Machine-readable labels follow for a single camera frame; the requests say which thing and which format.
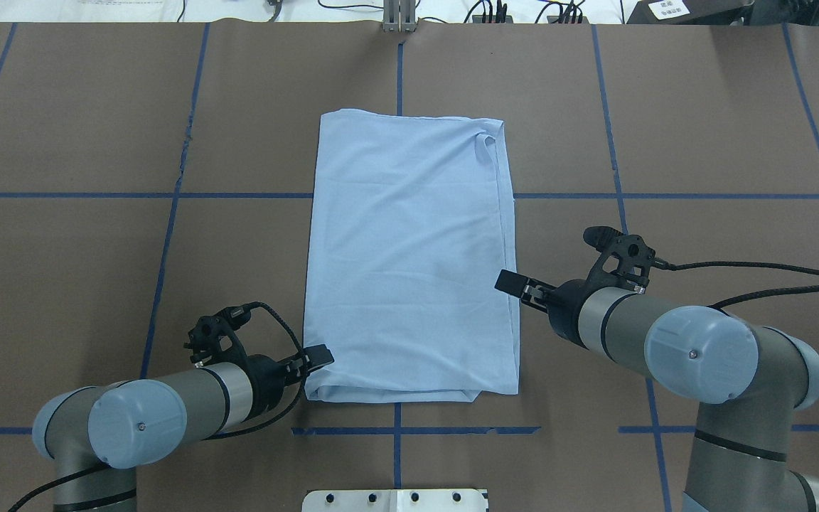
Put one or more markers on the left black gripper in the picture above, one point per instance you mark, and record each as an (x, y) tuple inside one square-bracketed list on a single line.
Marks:
[(263, 380)]

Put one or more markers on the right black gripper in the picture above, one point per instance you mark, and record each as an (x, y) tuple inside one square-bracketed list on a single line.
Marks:
[(567, 307)]

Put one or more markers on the light blue t-shirt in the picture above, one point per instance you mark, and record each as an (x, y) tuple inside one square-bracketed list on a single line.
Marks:
[(413, 219)]

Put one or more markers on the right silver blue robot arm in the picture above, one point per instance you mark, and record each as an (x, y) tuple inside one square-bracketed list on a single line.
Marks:
[(749, 380)]

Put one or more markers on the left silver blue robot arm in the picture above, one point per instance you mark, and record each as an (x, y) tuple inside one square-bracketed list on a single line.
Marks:
[(98, 435)]

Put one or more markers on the black box white label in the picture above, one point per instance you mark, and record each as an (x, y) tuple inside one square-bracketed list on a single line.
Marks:
[(684, 13)]

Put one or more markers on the white pedestal column base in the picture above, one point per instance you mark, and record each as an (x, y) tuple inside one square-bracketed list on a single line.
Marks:
[(397, 500)]

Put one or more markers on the aluminium frame post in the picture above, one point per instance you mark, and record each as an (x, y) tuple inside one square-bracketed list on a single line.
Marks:
[(399, 16)]

